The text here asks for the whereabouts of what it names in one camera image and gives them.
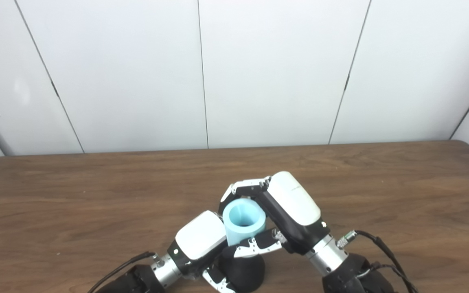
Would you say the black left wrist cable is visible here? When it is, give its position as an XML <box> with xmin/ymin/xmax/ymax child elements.
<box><xmin>87</xmin><ymin>251</ymin><xmax>156</xmax><ymax>293</ymax></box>

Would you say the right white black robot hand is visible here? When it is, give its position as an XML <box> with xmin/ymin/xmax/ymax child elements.
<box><xmin>218</xmin><ymin>171</ymin><xmax>331</xmax><ymax>258</ymax></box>

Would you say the light blue cylinder cup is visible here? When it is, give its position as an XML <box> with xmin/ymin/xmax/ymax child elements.
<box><xmin>222</xmin><ymin>198</ymin><xmax>267</xmax><ymax>258</ymax></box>

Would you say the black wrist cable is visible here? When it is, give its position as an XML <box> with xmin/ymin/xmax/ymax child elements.
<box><xmin>336</xmin><ymin>230</ymin><xmax>418</xmax><ymax>293</ymax></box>
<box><xmin>87</xmin><ymin>251</ymin><xmax>156</xmax><ymax>293</ymax></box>

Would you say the black flared nozzle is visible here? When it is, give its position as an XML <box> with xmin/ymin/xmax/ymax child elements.
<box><xmin>218</xmin><ymin>243</ymin><xmax>266</xmax><ymax>293</ymax></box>

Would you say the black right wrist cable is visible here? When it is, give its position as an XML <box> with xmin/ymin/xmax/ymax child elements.
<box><xmin>336</xmin><ymin>230</ymin><xmax>418</xmax><ymax>293</ymax></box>

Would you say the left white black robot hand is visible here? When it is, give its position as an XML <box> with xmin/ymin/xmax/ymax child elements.
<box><xmin>167</xmin><ymin>210</ymin><xmax>237</xmax><ymax>293</ymax></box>

